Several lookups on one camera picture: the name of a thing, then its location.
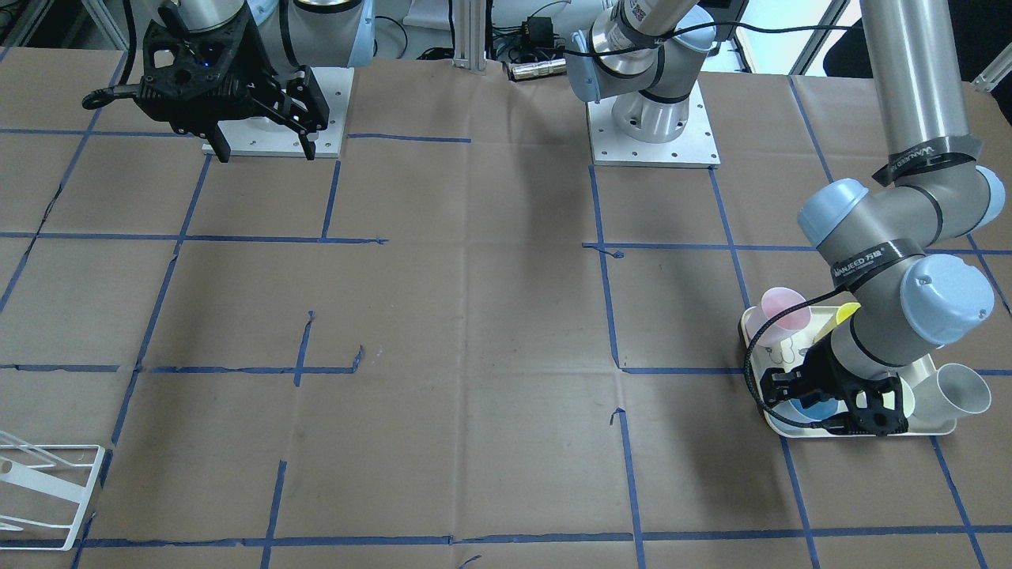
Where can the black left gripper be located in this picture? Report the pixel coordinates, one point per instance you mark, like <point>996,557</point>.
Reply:
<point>822,371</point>

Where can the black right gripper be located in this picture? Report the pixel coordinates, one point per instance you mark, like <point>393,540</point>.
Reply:
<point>254,66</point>

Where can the light blue plastic cup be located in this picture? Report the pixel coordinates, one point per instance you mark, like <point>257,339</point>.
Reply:
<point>794,410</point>

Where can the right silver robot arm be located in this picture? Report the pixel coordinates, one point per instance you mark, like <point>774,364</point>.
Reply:
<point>330,38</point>

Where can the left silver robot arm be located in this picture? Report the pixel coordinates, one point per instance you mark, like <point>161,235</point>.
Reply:
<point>645,57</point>

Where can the white plastic cup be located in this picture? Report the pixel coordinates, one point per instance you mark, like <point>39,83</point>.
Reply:
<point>908,399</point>

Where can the grey plastic cup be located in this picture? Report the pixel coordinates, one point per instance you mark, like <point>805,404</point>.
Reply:
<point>951,392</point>

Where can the yellow plastic cup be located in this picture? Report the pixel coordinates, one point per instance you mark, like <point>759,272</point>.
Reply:
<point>840,315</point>

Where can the cream plastic tray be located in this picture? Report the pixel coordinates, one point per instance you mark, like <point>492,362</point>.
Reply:
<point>789,352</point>

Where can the aluminium frame post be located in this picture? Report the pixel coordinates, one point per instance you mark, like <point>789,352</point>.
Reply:
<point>468,21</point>

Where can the white wire cup rack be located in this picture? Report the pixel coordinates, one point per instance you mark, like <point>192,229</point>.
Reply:
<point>47,492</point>

